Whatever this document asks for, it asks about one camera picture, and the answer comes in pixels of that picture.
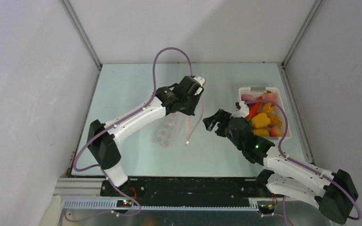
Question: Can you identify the purple cable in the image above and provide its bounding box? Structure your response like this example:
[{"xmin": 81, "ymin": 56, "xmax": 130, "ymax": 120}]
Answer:
[
  {"xmin": 64, "ymin": 47, "xmax": 205, "ymax": 223},
  {"xmin": 242, "ymin": 99, "xmax": 362, "ymax": 226}
]

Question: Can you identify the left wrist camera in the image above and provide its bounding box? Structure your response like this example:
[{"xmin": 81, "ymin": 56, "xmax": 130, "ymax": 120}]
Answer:
[{"xmin": 191, "ymin": 76, "xmax": 206, "ymax": 91}]

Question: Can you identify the pink peach bottom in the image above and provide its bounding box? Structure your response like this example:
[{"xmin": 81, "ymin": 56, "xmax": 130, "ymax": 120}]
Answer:
[{"xmin": 268, "ymin": 127, "xmax": 284, "ymax": 137}]

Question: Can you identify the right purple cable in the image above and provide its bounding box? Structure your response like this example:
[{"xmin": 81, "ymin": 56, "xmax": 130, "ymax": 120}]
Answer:
[{"xmin": 242, "ymin": 99, "xmax": 362, "ymax": 226}]

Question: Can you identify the clear zip top bag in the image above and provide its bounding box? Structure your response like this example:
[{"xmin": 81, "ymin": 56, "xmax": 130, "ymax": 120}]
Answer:
[{"xmin": 149, "ymin": 98, "xmax": 205, "ymax": 148}]

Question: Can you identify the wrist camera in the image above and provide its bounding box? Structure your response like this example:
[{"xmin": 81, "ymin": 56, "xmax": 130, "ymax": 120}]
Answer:
[
  {"xmin": 191, "ymin": 76, "xmax": 206, "ymax": 91},
  {"xmin": 230, "ymin": 101, "xmax": 250, "ymax": 118}
]

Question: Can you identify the pink peach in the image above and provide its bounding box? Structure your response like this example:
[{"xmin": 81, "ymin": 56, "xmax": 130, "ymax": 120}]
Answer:
[
  {"xmin": 268, "ymin": 127, "xmax": 284, "ymax": 137},
  {"xmin": 262, "ymin": 92, "xmax": 278, "ymax": 103}
]

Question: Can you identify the white plastic basket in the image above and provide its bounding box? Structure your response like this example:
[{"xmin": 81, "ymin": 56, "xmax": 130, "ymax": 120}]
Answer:
[{"xmin": 238, "ymin": 87, "xmax": 292, "ymax": 144}]

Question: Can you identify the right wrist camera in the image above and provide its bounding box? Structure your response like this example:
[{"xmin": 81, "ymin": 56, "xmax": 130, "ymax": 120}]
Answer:
[{"xmin": 230, "ymin": 101, "xmax": 250, "ymax": 118}]

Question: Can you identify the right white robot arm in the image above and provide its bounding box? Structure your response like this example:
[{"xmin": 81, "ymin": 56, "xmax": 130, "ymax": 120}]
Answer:
[{"xmin": 203, "ymin": 109, "xmax": 359, "ymax": 225}]

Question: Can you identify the purple onion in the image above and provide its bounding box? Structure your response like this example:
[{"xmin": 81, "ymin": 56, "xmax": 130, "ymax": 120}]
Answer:
[{"xmin": 241, "ymin": 94, "xmax": 256, "ymax": 104}]

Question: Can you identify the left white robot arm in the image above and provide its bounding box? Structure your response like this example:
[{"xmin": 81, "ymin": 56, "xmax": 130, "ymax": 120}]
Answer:
[{"xmin": 87, "ymin": 76, "xmax": 206, "ymax": 196}]

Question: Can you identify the yellow bell pepper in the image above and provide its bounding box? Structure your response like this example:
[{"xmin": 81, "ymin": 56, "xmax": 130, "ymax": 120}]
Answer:
[{"xmin": 251, "ymin": 113, "xmax": 271, "ymax": 129}]

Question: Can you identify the pink peach top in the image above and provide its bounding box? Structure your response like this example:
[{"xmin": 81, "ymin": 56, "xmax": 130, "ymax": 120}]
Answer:
[{"xmin": 262, "ymin": 92, "xmax": 278, "ymax": 103}]

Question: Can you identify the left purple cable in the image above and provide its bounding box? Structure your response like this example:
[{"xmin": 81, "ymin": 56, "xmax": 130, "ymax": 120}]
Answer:
[{"xmin": 64, "ymin": 47, "xmax": 205, "ymax": 223}]

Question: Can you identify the red chili pepper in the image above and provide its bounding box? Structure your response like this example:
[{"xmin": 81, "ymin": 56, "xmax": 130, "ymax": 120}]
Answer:
[{"xmin": 245, "ymin": 102, "xmax": 261, "ymax": 120}]

